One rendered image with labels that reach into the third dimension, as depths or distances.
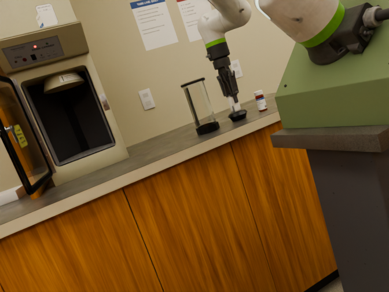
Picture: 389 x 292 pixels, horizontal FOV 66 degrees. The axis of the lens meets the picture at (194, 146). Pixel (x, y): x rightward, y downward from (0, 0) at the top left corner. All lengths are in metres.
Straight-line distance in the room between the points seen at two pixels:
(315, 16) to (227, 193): 0.73
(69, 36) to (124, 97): 0.61
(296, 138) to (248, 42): 1.37
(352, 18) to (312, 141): 0.29
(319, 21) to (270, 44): 1.46
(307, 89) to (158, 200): 0.64
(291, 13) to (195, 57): 1.24
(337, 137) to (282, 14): 0.30
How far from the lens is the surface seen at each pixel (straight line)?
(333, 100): 0.80
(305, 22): 0.77
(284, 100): 0.90
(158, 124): 1.82
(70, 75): 1.38
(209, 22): 1.32
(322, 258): 1.62
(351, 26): 0.78
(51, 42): 1.29
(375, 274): 1.01
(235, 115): 1.33
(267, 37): 2.21
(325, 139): 0.77
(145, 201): 1.12
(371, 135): 0.70
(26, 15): 1.41
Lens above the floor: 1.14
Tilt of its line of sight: 11 degrees down
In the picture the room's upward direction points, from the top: 19 degrees counter-clockwise
